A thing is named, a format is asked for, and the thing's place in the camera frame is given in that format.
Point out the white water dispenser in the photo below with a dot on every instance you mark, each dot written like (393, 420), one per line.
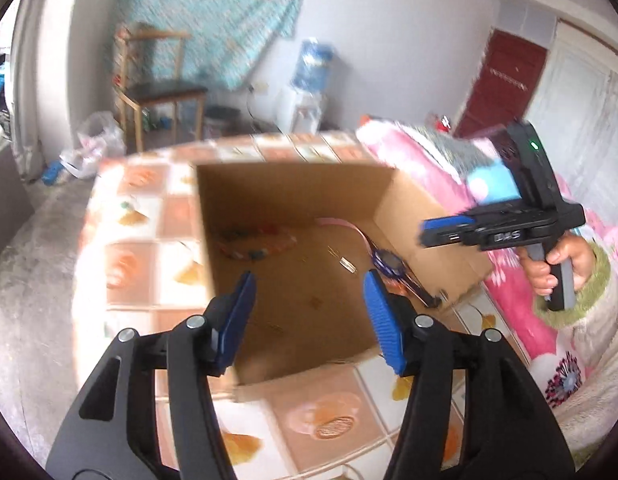
(299, 110)

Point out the grey curtain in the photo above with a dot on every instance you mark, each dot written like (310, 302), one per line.
(44, 60)

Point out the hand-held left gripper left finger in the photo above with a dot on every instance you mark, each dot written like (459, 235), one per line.
(236, 325)

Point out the wooden chair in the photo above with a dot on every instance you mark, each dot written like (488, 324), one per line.
(159, 92)

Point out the pink floral blanket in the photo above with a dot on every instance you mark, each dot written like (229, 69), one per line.
(514, 320)

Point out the person's right forearm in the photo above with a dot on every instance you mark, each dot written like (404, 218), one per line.
(604, 300)

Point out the blue plastic object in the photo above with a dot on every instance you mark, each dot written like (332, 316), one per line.
(51, 174)

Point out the grey glitter cloth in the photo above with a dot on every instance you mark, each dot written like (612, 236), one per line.
(449, 152)

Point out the brown cardboard box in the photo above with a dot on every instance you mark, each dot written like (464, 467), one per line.
(299, 280)

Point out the person's right hand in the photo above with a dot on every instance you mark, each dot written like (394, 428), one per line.
(581, 260)

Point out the blue pillow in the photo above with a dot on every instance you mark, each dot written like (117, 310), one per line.
(494, 185)

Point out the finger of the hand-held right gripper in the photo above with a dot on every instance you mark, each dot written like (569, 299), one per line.
(449, 223)
(446, 238)

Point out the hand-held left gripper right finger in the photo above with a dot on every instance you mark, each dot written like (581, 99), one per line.
(384, 325)

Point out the dark bucket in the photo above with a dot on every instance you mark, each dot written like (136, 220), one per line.
(221, 120)

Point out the dark red door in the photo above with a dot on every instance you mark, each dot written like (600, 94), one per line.
(504, 75)

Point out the clear plastic bag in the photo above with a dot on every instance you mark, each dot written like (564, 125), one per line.
(96, 140)

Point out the blue water jug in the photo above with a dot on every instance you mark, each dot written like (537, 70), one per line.
(314, 67)

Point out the teal floral hanging cloth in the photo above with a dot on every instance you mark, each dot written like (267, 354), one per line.
(214, 15)

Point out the purple smartwatch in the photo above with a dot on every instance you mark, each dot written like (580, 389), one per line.
(389, 262)

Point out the dark flat board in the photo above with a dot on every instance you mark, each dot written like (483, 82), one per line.
(4, 210)

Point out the leaf and coffee print tablecloth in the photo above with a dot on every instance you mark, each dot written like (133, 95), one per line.
(289, 410)

